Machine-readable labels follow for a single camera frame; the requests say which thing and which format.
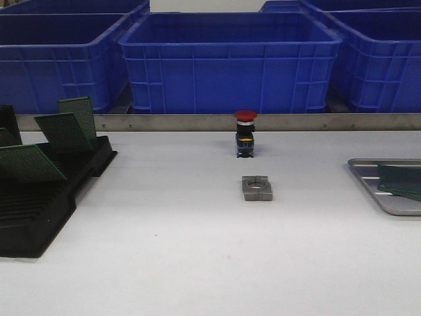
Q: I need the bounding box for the left blue plastic bin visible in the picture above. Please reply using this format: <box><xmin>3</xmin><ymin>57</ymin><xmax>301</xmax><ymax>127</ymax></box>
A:
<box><xmin>1</xmin><ymin>13</ymin><xmax>130</xmax><ymax>114</ymax></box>

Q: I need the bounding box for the grey metal clamp block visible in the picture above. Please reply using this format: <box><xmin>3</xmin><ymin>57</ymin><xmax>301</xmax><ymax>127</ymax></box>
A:
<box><xmin>241</xmin><ymin>176</ymin><xmax>274</xmax><ymax>201</ymax></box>

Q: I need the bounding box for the black slotted board rack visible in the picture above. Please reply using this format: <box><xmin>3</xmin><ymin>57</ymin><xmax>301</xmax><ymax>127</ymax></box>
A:
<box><xmin>1</xmin><ymin>105</ymin><xmax>116</xmax><ymax>258</ymax></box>

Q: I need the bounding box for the far left blue bin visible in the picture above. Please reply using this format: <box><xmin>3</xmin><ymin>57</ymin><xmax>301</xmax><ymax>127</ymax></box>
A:
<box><xmin>1</xmin><ymin>0</ymin><xmax>149</xmax><ymax>14</ymax></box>

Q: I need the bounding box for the red emergency stop button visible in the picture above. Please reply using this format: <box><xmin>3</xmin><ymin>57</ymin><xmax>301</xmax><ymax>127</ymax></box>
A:
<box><xmin>234</xmin><ymin>110</ymin><xmax>257</xmax><ymax>158</ymax></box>

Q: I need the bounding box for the right blue plastic bin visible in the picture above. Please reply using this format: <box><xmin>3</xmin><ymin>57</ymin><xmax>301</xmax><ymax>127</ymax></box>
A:
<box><xmin>324</xmin><ymin>11</ymin><xmax>420</xmax><ymax>113</ymax></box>

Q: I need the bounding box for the silver metal tray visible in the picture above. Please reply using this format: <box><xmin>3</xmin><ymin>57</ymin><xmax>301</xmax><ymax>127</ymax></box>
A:
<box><xmin>348</xmin><ymin>159</ymin><xmax>420</xmax><ymax>216</ymax></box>

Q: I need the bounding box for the far right blue bin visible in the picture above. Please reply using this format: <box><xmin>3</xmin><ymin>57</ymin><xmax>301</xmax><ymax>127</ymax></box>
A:
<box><xmin>260</xmin><ymin>0</ymin><xmax>420</xmax><ymax>13</ymax></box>

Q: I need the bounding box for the centre blue plastic bin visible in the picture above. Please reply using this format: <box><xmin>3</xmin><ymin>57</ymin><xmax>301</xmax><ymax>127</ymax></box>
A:
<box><xmin>119</xmin><ymin>13</ymin><xmax>341</xmax><ymax>114</ymax></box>

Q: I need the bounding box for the blue plastic bin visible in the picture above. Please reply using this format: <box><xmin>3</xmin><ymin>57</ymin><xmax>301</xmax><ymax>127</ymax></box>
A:
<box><xmin>1</xmin><ymin>13</ymin><xmax>130</xmax><ymax>114</ymax></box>
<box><xmin>119</xmin><ymin>13</ymin><xmax>341</xmax><ymax>114</ymax></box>
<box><xmin>324</xmin><ymin>11</ymin><xmax>420</xmax><ymax>113</ymax></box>

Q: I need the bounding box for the rearmost green circuit board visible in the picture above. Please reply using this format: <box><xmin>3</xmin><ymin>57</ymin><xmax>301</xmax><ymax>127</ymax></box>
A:
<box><xmin>58</xmin><ymin>96</ymin><xmax>97</xmax><ymax>142</ymax></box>

